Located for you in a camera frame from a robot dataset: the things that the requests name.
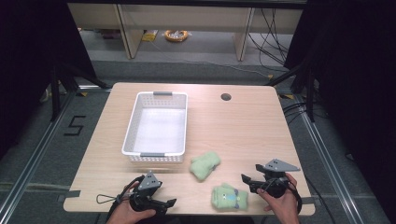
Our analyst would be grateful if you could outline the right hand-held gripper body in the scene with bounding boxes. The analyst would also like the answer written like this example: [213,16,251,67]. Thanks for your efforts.
[248,159,301,199]

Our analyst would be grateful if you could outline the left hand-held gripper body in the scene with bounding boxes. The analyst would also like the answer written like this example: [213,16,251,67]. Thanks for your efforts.
[129,170,163,216]

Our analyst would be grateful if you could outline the green sock with face print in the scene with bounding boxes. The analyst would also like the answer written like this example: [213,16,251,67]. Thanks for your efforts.
[211,183,249,211]

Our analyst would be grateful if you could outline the plain green sock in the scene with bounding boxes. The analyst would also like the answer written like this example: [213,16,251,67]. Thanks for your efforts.
[189,150,222,182]

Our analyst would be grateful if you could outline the white plastic basket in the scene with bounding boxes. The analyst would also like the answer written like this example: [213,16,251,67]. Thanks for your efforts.
[121,91,189,164]

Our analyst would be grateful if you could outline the person's left hand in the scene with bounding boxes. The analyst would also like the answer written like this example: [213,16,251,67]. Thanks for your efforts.
[106,181,157,224]

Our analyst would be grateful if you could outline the person's right hand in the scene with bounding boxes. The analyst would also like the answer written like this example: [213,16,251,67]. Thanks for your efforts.
[256,173,301,224]

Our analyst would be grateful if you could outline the black metal stand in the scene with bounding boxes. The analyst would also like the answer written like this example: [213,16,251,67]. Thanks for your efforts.
[49,61,110,122]
[263,62,316,123]

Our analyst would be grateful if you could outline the black curtain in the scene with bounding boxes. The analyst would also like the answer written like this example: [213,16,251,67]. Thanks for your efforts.
[284,0,396,218]
[0,0,97,160]

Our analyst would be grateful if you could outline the yellow packet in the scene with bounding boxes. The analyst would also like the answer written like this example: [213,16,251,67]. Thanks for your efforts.
[141,29,160,43]

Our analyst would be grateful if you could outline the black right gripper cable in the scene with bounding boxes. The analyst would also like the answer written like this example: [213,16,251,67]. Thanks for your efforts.
[261,177,304,216]

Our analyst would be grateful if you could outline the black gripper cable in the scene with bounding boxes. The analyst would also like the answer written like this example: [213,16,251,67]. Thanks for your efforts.
[261,177,304,216]
[106,175,147,224]

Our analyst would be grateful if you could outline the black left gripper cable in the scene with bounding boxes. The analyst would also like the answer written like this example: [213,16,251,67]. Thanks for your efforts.
[106,175,147,224]

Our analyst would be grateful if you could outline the grey wire loop strap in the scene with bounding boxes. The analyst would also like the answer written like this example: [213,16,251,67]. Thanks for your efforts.
[95,193,121,205]

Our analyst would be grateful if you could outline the thin black floor cable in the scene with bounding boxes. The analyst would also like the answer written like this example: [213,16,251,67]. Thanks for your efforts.
[304,175,338,224]

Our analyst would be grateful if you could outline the aluminium floor rail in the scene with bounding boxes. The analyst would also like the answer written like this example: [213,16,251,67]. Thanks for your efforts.
[298,92,367,224]
[0,90,78,216]

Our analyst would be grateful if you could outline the black floor cables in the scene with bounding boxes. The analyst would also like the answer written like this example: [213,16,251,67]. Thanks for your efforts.
[281,100,316,126]

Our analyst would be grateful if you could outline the bundle of black hanging cables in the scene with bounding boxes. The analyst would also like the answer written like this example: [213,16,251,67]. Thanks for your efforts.
[247,7,291,67]

